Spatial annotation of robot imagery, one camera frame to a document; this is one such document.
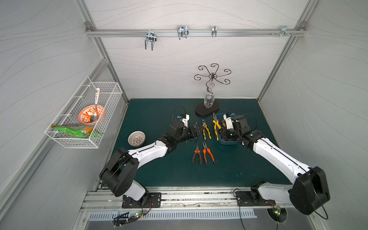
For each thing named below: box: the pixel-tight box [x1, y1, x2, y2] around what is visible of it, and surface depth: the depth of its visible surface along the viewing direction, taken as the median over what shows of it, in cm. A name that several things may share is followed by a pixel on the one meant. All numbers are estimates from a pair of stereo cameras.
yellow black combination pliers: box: [202, 119, 212, 141], surface depth 103 cm
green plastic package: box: [50, 124, 104, 139], surface depth 56 cm
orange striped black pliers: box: [191, 142, 203, 166], surface depth 90 cm
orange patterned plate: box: [78, 104, 106, 126], surface depth 68 cm
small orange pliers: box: [202, 141, 216, 166], surface depth 92 cm
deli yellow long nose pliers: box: [212, 112, 222, 142], surface depth 85 cm
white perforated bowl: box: [127, 130, 146, 148], surface depth 97 cm
